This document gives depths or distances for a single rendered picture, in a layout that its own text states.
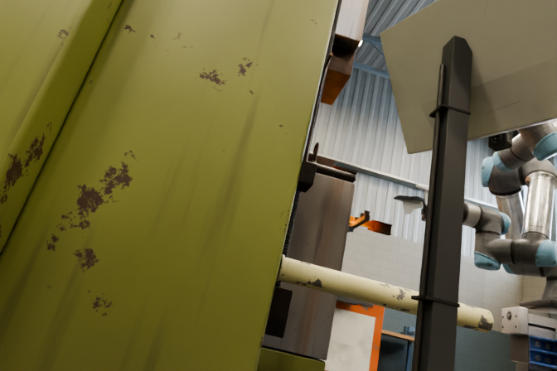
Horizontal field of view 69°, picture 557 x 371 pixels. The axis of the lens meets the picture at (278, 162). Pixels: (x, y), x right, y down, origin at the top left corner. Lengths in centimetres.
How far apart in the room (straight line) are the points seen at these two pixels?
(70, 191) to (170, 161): 17
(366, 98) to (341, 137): 137
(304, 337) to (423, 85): 62
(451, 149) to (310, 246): 47
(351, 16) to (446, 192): 81
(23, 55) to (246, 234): 46
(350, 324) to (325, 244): 396
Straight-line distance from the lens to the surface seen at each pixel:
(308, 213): 106
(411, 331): 901
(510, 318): 181
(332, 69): 129
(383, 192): 1005
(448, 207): 68
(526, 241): 142
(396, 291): 85
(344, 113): 1042
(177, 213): 73
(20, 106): 74
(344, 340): 497
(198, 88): 82
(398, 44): 94
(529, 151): 126
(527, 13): 82
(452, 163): 71
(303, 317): 103
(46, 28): 80
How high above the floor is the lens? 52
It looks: 21 degrees up
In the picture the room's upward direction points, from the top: 14 degrees clockwise
